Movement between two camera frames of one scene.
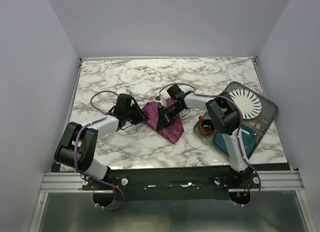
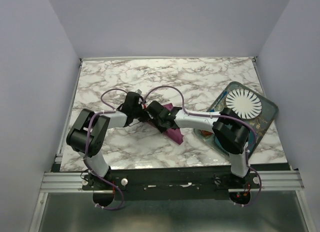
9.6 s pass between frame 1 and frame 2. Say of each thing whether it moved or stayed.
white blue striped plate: stayed
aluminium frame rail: stayed
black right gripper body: moved
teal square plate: stayed
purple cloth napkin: moved
